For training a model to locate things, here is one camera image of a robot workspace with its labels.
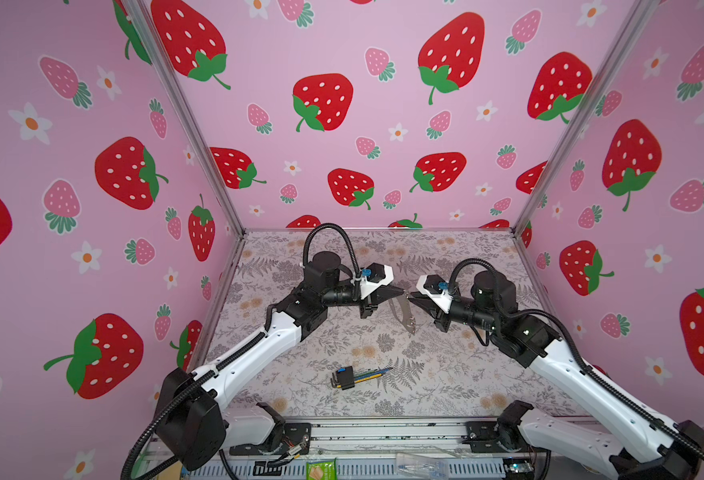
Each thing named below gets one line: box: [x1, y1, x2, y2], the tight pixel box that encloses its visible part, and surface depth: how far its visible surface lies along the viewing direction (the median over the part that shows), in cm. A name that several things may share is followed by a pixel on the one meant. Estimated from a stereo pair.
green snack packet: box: [305, 457, 338, 480], surface depth 70 cm
